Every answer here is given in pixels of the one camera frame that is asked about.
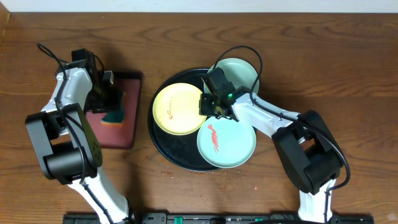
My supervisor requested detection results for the green yellow sponge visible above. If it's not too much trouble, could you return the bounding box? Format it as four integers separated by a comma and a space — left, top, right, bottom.
101, 92, 126, 126

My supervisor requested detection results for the light blue plate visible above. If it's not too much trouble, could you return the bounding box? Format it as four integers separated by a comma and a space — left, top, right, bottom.
197, 117, 256, 168
217, 58, 257, 89

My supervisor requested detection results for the yellow plate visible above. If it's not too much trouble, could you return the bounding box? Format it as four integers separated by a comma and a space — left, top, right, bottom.
152, 83, 206, 136

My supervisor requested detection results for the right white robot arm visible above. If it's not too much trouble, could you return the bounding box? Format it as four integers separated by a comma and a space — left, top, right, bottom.
199, 67, 350, 223

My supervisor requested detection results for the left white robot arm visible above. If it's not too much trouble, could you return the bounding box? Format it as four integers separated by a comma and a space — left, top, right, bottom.
25, 44, 131, 223

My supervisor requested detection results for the black rectangular red-lined tray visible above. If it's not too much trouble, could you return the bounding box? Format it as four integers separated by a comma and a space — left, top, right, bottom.
86, 72, 142, 149

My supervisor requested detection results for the round black serving tray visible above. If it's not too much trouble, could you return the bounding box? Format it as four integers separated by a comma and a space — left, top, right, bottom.
148, 68, 219, 172

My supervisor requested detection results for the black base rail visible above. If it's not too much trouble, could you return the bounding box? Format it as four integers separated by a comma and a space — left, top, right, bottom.
62, 212, 375, 224

